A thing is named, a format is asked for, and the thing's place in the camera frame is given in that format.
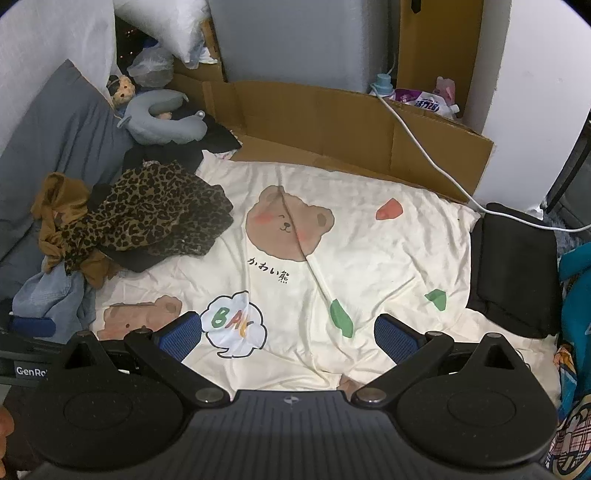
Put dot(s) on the small cardboard box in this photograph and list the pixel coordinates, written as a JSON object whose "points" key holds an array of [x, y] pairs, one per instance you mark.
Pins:
{"points": [[203, 69]]}

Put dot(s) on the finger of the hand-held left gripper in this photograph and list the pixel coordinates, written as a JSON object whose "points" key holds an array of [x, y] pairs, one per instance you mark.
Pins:
{"points": [[32, 326]]}

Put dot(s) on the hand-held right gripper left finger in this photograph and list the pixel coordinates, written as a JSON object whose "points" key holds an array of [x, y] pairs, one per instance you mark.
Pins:
{"points": [[184, 334]]}

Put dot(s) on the teal patterned blanket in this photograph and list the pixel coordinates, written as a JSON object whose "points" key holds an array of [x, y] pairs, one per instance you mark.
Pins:
{"points": [[575, 286]]}

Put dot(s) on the small plush doll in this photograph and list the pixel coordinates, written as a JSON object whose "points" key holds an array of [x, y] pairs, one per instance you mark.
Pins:
{"points": [[122, 92]]}

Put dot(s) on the purple white refill pouch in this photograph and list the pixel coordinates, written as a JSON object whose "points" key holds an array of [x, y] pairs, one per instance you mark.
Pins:
{"points": [[425, 104]]}

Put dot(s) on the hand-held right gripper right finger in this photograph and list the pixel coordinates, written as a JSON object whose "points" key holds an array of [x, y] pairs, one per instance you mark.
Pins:
{"points": [[392, 336]]}

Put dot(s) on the clear plastic bag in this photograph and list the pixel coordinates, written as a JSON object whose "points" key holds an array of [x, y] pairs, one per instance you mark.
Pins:
{"points": [[150, 64]]}

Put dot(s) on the blue capped bottle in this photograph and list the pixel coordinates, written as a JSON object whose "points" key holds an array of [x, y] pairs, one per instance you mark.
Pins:
{"points": [[381, 85]]}

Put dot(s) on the brown garment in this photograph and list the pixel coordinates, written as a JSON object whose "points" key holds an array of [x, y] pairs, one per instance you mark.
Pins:
{"points": [[60, 194]]}

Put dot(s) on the leopard print garment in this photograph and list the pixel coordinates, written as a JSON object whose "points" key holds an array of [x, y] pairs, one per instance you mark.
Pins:
{"points": [[138, 217]]}

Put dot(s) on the pink plush toy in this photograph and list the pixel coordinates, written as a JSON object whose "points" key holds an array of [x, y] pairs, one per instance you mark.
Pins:
{"points": [[445, 87]]}

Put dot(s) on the grey cabinet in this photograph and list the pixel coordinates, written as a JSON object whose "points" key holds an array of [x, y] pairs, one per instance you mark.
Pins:
{"points": [[300, 41]]}

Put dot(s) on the brown cardboard sheet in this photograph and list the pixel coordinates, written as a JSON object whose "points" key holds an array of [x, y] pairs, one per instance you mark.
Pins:
{"points": [[323, 120]]}

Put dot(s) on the black crumpled cloth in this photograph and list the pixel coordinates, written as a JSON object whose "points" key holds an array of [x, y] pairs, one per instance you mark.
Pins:
{"points": [[152, 157]]}

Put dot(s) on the cream bear print blanket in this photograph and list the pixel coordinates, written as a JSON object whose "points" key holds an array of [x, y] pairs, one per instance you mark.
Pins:
{"points": [[369, 258]]}

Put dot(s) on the folded black garment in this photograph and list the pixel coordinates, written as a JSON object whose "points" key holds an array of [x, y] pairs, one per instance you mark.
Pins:
{"points": [[512, 267]]}

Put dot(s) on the grey neck pillow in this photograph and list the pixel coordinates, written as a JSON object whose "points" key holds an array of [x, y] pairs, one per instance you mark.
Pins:
{"points": [[152, 124]]}

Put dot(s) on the light blue denim garment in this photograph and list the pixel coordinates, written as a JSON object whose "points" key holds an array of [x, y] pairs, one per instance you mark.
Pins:
{"points": [[46, 290]]}

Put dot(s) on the white pillow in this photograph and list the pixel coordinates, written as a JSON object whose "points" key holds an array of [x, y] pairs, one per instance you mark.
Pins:
{"points": [[175, 23]]}

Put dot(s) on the grey fluffy rug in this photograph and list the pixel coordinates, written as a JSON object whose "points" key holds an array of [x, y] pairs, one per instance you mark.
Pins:
{"points": [[561, 237]]}

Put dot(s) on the grey fabric bag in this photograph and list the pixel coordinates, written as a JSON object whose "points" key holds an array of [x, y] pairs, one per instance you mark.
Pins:
{"points": [[572, 184]]}

